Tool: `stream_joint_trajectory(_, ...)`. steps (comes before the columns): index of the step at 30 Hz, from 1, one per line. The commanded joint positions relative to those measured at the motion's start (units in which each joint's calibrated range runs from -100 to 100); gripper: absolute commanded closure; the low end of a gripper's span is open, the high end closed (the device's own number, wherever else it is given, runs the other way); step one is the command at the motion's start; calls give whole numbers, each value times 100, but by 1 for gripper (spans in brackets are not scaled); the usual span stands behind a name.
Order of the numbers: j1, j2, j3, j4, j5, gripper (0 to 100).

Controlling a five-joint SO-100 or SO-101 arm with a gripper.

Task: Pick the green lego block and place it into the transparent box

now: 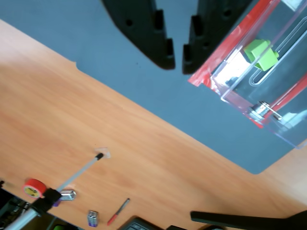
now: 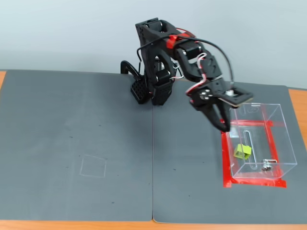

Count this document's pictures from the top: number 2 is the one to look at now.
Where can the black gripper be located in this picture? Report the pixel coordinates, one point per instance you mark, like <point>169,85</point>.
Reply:
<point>206,103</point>

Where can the green lego block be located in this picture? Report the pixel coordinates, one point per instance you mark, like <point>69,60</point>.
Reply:
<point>242,151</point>

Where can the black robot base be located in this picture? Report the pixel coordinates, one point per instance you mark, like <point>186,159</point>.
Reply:
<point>163,95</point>

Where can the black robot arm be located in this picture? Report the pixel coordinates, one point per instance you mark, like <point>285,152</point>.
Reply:
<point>153,33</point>

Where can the transparent acrylic box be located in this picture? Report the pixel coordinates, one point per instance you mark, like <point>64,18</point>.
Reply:
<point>263,143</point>

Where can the red tape strip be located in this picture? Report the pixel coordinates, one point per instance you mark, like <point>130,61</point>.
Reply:
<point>259,183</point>
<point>251,123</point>
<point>280,173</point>
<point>225,167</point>

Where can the plain gray mat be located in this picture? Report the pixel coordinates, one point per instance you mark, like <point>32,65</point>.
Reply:
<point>192,167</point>

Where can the small metal latch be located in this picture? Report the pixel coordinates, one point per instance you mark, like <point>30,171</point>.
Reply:
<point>265,165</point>

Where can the black table clamp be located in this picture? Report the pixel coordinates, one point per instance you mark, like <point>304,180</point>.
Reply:
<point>129,67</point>

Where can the gray mat with chalk square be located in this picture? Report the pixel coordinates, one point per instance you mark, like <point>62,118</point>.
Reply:
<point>48,179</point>

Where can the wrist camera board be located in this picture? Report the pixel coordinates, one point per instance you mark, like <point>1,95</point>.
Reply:
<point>239,95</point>

